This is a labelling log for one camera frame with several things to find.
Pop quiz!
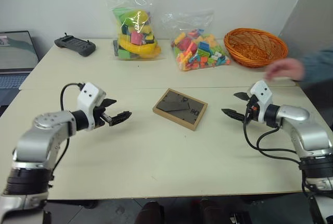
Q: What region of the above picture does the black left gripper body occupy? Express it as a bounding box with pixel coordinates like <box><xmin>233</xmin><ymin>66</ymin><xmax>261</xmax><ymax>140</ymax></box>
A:
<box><xmin>92</xmin><ymin>105</ymin><xmax>113</xmax><ymax>129</ymax></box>

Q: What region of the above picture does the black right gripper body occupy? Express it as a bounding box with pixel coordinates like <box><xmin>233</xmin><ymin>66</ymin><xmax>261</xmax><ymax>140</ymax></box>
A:
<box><xmin>244</xmin><ymin>94</ymin><xmax>259</xmax><ymax>124</ymax></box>

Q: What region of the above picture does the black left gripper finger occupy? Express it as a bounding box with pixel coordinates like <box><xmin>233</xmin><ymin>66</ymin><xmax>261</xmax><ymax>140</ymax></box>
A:
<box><xmin>109</xmin><ymin>110</ymin><xmax>133</xmax><ymax>127</ymax></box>
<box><xmin>102</xmin><ymin>98</ymin><xmax>118</xmax><ymax>109</ymax></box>

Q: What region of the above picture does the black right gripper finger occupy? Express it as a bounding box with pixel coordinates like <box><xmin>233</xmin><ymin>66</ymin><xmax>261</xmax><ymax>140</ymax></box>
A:
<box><xmin>221</xmin><ymin>108</ymin><xmax>247</xmax><ymax>123</ymax></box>
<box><xmin>233</xmin><ymin>92</ymin><xmax>251</xmax><ymax>102</ymax></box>

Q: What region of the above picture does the person's bare hand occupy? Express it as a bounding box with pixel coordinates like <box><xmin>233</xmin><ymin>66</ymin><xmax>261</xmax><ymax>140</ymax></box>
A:
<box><xmin>263</xmin><ymin>57</ymin><xmax>305</xmax><ymax>82</ymax></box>

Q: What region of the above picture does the orange wicker basket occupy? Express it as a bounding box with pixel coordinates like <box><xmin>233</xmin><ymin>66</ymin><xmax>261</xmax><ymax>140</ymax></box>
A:
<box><xmin>223</xmin><ymin>28</ymin><xmax>289</xmax><ymax>68</ymax></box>

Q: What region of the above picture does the clear bag of building blocks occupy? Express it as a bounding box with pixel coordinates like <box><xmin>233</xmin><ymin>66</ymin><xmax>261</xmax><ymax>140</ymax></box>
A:
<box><xmin>161</xmin><ymin>10</ymin><xmax>232</xmax><ymax>72</ymax></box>

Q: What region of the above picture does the clear bag of foam toys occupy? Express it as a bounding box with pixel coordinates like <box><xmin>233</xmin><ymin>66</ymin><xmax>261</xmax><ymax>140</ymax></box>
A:
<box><xmin>104</xmin><ymin>0</ymin><xmax>167</xmax><ymax>61</ymax></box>

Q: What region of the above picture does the black handheld controller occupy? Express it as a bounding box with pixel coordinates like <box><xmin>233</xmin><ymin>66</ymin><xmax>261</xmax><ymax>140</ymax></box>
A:
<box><xmin>54</xmin><ymin>32</ymin><xmax>97</xmax><ymax>57</ymax></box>

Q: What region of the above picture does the dark rounded shape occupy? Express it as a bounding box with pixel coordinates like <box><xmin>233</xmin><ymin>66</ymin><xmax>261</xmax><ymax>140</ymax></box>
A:
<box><xmin>135</xmin><ymin>200</ymin><xmax>165</xmax><ymax>224</ymax></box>

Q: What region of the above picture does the grey laptop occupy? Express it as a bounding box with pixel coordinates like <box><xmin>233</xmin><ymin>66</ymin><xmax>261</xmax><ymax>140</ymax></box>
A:
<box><xmin>0</xmin><ymin>30</ymin><xmax>40</xmax><ymax>106</ymax></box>

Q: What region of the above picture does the grey partition panel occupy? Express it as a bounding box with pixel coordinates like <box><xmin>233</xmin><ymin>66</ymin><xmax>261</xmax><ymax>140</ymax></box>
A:
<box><xmin>277</xmin><ymin>0</ymin><xmax>333</xmax><ymax>53</ymax></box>

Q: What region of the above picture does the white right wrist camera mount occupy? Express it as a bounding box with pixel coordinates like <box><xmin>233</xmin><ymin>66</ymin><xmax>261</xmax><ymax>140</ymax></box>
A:
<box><xmin>249</xmin><ymin>80</ymin><xmax>273</xmax><ymax>125</ymax></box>

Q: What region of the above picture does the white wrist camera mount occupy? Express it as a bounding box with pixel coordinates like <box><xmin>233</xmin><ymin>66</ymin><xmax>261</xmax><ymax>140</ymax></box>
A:
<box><xmin>249</xmin><ymin>80</ymin><xmax>273</xmax><ymax>125</ymax></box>
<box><xmin>77</xmin><ymin>82</ymin><xmax>107</xmax><ymax>131</ymax></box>

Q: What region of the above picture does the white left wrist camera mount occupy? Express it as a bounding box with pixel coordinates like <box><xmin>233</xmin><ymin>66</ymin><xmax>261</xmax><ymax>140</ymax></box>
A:
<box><xmin>77</xmin><ymin>82</ymin><xmax>107</xmax><ymax>131</ymax></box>

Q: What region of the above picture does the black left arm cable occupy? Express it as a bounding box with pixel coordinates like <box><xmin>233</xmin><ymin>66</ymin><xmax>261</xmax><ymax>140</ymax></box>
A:
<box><xmin>50</xmin><ymin>82</ymin><xmax>84</xmax><ymax>183</ymax></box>

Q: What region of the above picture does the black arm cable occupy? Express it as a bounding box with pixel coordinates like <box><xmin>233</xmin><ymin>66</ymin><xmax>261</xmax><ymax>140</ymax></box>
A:
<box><xmin>243</xmin><ymin>104</ymin><xmax>317</xmax><ymax>198</ymax></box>
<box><xmin>50</xmin><ymin>82</ymin><xmax>84</xmax><ymax>183</ymax></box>

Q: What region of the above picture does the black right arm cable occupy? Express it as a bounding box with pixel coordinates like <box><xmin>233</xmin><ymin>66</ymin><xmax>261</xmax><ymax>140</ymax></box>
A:
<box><xmin>243</xmin><ymin>104</ymin><xmax>317</xmax><ymax>198</ymax></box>

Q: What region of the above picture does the wooden-framed grey puzzle board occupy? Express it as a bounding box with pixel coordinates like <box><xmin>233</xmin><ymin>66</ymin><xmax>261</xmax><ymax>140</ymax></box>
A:
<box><xmin>152</xmin><ymin>88</ymin><xmax>209</xmax><ymax>132</ymax></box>

